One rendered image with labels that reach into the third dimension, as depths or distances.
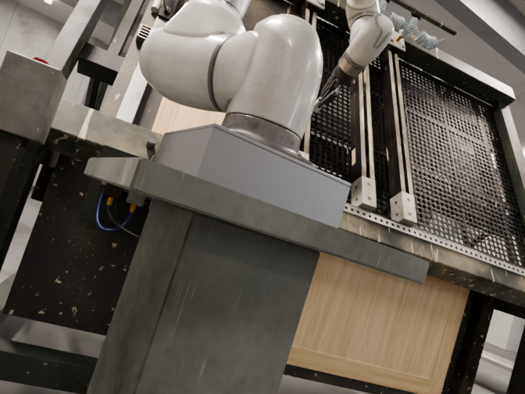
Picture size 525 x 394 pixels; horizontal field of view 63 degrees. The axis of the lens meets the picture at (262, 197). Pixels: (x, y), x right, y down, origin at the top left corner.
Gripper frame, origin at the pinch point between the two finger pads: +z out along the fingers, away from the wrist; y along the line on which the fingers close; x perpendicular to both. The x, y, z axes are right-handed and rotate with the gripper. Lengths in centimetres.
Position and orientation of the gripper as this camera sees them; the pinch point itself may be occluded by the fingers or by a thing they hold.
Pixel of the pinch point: (318, 105)
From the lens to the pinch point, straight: 172.9
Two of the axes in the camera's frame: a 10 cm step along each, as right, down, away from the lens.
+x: -9.0, -3.1, -2.9
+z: -4.2, 4.7, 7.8
